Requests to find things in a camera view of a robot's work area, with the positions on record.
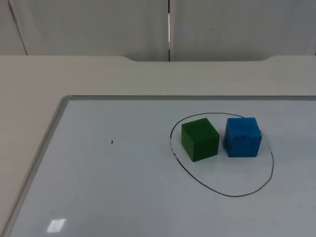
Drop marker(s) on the green cube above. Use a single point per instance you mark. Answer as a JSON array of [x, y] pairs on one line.
[[200, 140]]

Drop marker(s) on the blue cube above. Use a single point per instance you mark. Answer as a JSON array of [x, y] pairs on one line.
[[243, 138]]

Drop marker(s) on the grey-framed whiteboard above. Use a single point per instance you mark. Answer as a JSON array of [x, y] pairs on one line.
[[123, 172]]

